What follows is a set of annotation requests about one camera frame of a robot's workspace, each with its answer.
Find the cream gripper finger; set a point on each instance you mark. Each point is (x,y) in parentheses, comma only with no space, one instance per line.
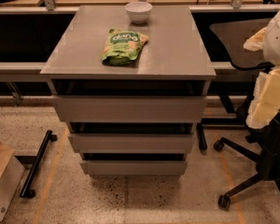
(266,102)
(256,41)

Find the grey drawer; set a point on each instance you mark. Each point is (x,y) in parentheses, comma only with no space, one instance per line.
(122,109)
(133,167)
(131,143)

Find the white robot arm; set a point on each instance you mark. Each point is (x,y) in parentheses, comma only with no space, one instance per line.
(271,46)

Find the grey drawer cabinet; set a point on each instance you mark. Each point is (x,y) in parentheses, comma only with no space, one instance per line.
(173,63)

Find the grey bottom drawer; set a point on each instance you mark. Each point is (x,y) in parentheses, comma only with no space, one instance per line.
(133,167)

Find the grey top drawer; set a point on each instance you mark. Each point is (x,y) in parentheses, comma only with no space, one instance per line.
(122,109)

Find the black office chair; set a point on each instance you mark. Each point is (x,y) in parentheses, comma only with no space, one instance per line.
(233,35)

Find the black table foot right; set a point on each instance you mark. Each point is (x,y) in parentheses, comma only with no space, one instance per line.
(201,137)

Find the white ceramic bowl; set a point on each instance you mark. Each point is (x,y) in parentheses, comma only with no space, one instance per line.
(139,11)

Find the green snack bag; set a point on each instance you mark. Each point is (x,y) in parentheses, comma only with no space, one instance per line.
(122,47)

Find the black table leg foot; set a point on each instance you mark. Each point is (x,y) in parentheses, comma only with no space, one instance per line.
(34,162)

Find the cardboard box on floor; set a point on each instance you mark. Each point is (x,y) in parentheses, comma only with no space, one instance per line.
(11,171)

